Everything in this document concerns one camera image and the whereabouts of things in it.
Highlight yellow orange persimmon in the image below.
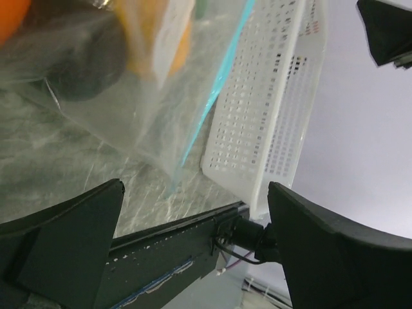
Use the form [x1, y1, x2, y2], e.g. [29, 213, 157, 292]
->
[114, 1, 195, 83]

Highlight clear blue-zipper zip bag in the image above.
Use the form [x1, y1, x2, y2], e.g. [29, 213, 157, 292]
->
[1, 1, 253, 205]

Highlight orange tangerine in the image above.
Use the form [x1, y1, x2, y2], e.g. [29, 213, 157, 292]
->
[0, 0, 32, 45]

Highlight white plastic basket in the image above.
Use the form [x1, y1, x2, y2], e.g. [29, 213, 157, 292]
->
[201, 1, 328, 220]

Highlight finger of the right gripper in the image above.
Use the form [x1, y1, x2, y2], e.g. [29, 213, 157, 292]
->
[357, 0, 411, 70]

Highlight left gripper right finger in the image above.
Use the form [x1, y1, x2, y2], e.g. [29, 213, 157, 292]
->
[268, 182, 411, 308]

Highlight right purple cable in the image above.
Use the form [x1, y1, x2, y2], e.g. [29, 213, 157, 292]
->
[225, 250, 255, 270]

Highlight dark purple mangosteen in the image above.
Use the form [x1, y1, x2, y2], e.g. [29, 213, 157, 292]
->
[39, 14, 127, 102]

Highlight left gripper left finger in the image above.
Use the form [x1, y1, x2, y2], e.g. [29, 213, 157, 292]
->
[1, 179, 125, 308]

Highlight green chili pepper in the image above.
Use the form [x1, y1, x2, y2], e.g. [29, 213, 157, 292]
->
[195, 0, 208, 19]

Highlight aluminium rail frame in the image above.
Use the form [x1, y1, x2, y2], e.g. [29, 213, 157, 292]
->
[241, 277, 293, 308]

